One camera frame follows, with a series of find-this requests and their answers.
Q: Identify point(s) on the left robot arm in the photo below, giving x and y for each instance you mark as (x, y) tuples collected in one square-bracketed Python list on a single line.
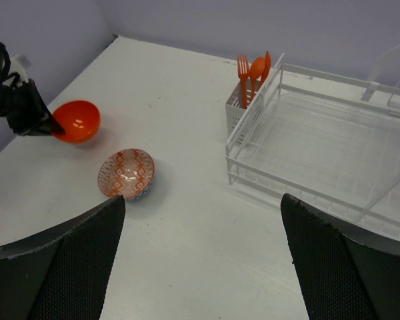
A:
[(10, 80)]

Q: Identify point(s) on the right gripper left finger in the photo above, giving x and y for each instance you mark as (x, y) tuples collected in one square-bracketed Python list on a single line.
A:
[(62, 272)]

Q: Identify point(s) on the white cutlery holder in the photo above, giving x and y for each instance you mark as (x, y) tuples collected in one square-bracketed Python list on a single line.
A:
[(234, 111)]

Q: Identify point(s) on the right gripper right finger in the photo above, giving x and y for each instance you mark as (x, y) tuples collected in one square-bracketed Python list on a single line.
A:
[(344, 271)]

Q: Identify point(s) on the orange plastic spoon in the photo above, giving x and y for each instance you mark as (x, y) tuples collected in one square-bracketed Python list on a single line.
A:
[(256, 71)]

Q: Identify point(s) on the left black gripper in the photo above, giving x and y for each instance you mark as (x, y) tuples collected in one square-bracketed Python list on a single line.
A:
[(26, 112)]

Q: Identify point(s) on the orange plastic bowl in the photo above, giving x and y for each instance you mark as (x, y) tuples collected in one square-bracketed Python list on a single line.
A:
[(80, 119)]

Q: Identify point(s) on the orange plastic fork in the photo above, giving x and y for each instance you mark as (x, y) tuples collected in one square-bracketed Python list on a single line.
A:
[(243, 70)]

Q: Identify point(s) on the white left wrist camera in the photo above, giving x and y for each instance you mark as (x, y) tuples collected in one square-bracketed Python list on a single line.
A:
[(19, 64)]

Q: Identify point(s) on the white wire dish rack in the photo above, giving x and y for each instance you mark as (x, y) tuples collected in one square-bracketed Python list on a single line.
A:
[(330, 140)]

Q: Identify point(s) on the orange plastic knife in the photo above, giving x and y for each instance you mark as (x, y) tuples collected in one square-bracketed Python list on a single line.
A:
[(268, 64)]

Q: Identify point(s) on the orange patterned ceramic bowl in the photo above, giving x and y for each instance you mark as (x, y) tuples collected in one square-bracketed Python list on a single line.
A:
[(129, 172)]

